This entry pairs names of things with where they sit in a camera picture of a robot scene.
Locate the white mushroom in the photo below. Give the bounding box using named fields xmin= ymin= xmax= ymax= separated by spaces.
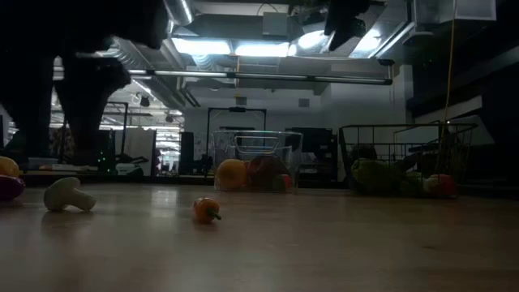
xmin=43 ymin=176 xmax=97 ymax=213

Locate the yellow lemon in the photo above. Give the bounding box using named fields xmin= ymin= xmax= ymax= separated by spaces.
xmin=0 ymin=156 xmax=21 ymax=178

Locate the black gantry frame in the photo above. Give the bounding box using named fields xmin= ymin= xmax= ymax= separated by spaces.
xmin=206 ymin=106 xmax=268 ymax=175

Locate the light green chayote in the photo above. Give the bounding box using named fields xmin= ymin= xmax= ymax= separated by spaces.
xmin=350 ymin=159 xmax=407 ymax=196

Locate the white panel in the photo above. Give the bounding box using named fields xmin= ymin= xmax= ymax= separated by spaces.
xmin=129 ymin=127 xmax=157 ymax=176

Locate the clear plastic bin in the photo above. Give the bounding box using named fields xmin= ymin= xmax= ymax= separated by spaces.
xmin=210 ymin=129 xmax=304 ymax=194

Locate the black equipment cabinet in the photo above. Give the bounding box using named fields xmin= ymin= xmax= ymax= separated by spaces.
xmin=285 ymin=127 xmax=340 ymax=188

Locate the yellow cable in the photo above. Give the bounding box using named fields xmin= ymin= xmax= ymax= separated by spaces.
xmin=437 ymin=0 xmax=458 ymax=171

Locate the metal wire basket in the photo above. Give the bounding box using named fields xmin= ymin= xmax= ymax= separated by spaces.
xmin=338 ymin=122 xmax=479 ymax=200

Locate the black aluminium table frame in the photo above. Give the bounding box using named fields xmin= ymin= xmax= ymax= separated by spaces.
xmin=18 ymin=170 xmax=519 ymax=200

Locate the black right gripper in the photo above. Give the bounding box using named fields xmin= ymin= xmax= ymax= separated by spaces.
xmin=324 ymin=0 xmax=372 ymax=52

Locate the small orange pepper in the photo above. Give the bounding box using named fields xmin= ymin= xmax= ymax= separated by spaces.
xmin=191 ymin=196 xmax=223 ymax=224

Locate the dark red apple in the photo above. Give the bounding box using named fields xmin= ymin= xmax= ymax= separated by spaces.
xmin=247 ymin=156 xmax=290 ymax=191

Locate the orange fruit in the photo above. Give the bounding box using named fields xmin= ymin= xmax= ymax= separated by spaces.
xmin=215 ymin=158 xmax=249 ymax=191

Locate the long ceiling light bar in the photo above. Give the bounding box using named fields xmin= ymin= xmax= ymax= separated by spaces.
xmin=129 ymin=67 xmax=394 ymax=86

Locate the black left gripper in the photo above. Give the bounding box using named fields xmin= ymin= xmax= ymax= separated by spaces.
xmin=0 ymin=0 xmax=170 ymax=165

